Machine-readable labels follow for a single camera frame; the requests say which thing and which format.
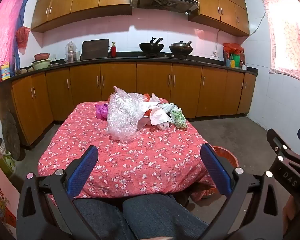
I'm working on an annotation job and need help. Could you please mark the red floral tablecloth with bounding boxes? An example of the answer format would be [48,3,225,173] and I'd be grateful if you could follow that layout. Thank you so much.
[37,97,223,203]

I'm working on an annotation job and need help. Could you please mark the clear bubble wrap sheet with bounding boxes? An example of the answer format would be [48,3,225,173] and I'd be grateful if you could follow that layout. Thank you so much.
[106,86,153,143]

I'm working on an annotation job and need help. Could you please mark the red bag on containers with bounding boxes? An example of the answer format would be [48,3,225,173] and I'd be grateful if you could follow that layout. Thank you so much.
[223,42,244,55]

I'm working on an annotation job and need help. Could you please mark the black wok with lid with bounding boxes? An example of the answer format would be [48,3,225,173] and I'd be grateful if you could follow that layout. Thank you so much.
[169,41,194,57]

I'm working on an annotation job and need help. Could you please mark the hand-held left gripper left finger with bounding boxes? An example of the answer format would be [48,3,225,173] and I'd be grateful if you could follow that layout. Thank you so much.
[16,145,100,240]

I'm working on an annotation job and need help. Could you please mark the dark cutting board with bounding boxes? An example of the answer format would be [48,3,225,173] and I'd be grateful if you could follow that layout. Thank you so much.
[80,39,110,60]

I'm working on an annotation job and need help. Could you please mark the person's leg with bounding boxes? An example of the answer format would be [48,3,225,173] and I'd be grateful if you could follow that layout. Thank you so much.
[74,197,130,240]
[122,194,211,240]

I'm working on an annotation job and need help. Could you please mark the person's right hand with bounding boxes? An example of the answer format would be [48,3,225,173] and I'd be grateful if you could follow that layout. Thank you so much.
[282,196,297,233]

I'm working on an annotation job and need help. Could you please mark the floral window curtain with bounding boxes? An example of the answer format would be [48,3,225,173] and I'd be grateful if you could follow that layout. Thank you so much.
[261,0,300,84]

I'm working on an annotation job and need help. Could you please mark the floral wall poster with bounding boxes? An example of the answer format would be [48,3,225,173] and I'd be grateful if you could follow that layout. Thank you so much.
[0,152,20,235]

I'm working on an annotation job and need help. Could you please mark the person's left leg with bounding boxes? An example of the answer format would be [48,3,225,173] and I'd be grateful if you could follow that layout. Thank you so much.
[74,197,130,240]

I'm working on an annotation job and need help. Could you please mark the person's right leg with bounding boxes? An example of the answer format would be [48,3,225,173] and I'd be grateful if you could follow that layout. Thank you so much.
[122,194,211,240]

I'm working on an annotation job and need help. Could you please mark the open black wok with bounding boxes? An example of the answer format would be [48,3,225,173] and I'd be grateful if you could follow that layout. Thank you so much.
[139,37,165,54]

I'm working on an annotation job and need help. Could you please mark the red mesh basket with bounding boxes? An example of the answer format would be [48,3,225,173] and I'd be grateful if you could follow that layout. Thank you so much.
[190,145,240,202]

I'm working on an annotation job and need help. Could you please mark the pale plastic bag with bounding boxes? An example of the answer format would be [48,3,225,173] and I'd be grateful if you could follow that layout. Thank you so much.
[161,102,178,116]

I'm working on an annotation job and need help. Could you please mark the pale green basin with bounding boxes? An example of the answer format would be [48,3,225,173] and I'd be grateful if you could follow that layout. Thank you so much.
[31,59,52,71]

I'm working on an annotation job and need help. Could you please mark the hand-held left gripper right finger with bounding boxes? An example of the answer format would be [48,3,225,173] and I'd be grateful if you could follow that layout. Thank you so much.
[197,143,284,240]

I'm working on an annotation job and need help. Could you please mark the jar wrapped in plastic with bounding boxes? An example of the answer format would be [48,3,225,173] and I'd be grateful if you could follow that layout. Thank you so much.
[66,41,78,63]

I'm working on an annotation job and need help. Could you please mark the black gas stove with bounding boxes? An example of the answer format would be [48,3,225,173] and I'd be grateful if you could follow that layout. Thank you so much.
[137,52,193,60]

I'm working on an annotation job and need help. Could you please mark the black countertop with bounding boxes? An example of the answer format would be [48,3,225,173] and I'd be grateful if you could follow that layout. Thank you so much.
[0,51,259,88]

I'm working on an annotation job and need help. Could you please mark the purple plastic bag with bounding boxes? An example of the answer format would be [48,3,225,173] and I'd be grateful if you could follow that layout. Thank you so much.
[95,103,109,120]

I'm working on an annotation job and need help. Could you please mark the green patterned plastic bag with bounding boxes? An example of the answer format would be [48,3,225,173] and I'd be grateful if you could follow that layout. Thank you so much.
[170,107,188,130]

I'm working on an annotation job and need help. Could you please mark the white plastic bucket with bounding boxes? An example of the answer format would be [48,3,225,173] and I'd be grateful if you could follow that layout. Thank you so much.
[0,138,17,178]

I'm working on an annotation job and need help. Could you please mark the hanging red plastic bag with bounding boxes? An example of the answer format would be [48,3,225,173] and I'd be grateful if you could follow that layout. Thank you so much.
[16,26,30,52]

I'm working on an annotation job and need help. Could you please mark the white plastic bag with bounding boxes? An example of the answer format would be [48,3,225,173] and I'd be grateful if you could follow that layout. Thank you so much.
[139,93,173,127]

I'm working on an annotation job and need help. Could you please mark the wooden lower kitchen cabinets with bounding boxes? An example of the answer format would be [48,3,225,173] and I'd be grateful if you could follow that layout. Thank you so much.
[11,62,257,147]

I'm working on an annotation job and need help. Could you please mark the pink curtain with blue edge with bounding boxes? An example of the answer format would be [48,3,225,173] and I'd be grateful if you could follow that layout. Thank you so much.
[0,0,31,85]

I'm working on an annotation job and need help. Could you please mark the wooden upper cabinet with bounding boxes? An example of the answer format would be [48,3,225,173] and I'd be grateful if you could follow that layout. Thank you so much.
[189,0,250,37]
[31,0,134,33]

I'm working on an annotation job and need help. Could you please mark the yellow and blue box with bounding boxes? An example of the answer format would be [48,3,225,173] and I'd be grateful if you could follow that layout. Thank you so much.
[1,62,10,81]

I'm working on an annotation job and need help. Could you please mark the socket power cable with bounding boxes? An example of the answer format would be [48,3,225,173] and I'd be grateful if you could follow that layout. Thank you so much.
[215,30,222,53]

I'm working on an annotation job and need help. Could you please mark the white wall cable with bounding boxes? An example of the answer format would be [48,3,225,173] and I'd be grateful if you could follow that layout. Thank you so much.
[249,7,268,36]

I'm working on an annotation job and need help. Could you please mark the round dark wooden board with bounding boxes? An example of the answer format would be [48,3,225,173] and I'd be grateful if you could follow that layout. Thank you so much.
[1,110,25,161]

